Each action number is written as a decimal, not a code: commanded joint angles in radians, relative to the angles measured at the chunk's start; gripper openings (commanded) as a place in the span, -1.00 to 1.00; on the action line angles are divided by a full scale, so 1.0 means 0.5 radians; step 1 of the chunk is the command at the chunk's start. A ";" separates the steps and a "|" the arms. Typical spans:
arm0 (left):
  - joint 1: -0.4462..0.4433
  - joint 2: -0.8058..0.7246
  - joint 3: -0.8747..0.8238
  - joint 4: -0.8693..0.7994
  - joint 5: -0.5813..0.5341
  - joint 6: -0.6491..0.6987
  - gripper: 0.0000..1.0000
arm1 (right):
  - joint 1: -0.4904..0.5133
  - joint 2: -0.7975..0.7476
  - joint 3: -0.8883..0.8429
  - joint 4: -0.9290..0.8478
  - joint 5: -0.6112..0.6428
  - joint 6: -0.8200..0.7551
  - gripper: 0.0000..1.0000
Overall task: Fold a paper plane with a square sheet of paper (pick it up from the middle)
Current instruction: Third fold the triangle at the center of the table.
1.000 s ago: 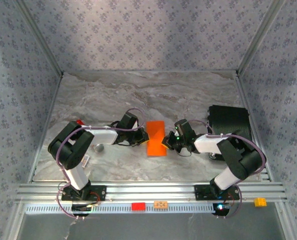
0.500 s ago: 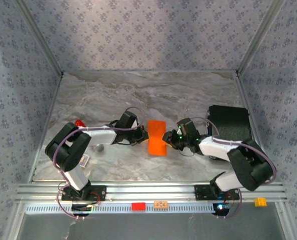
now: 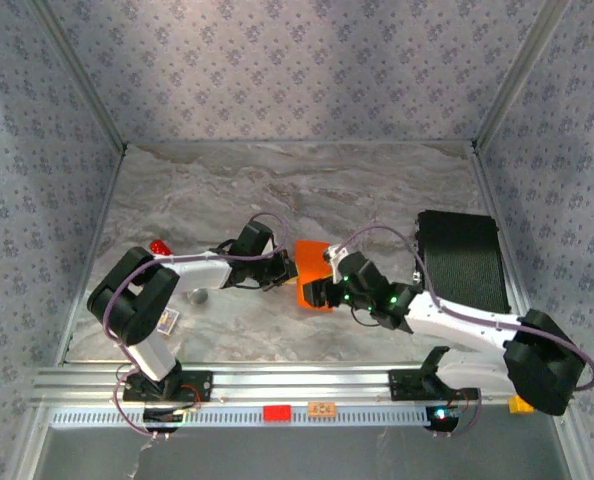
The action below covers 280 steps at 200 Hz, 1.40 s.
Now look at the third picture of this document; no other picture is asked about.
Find orange paper sheet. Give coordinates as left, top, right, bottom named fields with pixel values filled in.
left=294, top=239, right=348, bottom=314

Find black mesh case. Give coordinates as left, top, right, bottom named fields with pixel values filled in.
left=415, top=209, right=511, bottom=316

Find small picture card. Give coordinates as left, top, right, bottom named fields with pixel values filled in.
left=157, top=308, right=181, bottom=335

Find red toy brick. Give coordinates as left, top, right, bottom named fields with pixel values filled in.
left=262, top=404, right=293, bottom=424

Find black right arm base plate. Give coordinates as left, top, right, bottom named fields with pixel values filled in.
left=387, top=368, right=481, bottom=402

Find aluminium mounting rail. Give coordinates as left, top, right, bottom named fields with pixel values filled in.
left=31, top=363, right=576, bottom=407

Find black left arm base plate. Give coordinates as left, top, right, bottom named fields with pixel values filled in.
left=122, top=369, right=214, bottom=404

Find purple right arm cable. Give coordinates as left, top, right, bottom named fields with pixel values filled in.
left=334, top=224, right=594, bottom=439

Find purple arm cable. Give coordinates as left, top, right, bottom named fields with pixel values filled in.
left=101, top=212, right=292, bottom=441
left=334, top=224, right=594, bottom=439

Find grey slotted cable duct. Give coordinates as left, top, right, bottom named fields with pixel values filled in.
left=50, top=405, right=471, bottom=429

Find aluminium side rail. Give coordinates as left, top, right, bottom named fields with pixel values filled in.
left=469, top=147, right=548, bottom=366
left=54, top=147, right=128, bottom=366

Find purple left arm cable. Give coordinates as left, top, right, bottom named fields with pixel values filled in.
left=101, top=212, right=292, bottom=441

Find aluminium corner post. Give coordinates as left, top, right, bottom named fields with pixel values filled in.
left=471, top=0, right=576, bottom=152
left=29, top=0, right=129, bottom=151

